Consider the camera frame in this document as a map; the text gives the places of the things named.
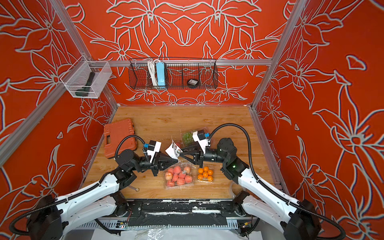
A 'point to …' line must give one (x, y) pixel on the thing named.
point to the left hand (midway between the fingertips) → (176, 161)
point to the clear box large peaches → (180, 176)
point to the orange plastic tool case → (114, 133)
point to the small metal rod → (136, 189)
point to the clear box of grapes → (189, 144)
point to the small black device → (192, 82)
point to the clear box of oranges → (205, 174)
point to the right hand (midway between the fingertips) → (181, 152)
